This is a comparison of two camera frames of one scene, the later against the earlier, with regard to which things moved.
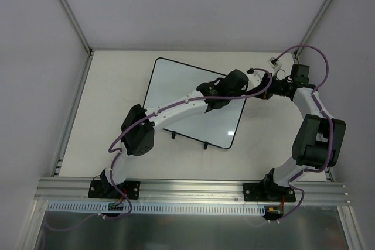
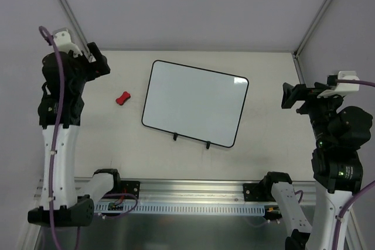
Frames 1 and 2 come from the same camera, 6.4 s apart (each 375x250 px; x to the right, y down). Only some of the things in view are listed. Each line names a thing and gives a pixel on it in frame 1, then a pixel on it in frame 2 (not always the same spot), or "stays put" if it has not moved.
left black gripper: [215, 102] -> [94, 64]
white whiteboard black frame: [168, 81] stays put
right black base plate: [268, 192] stays put
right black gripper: [264, 91] -> [300, 98]
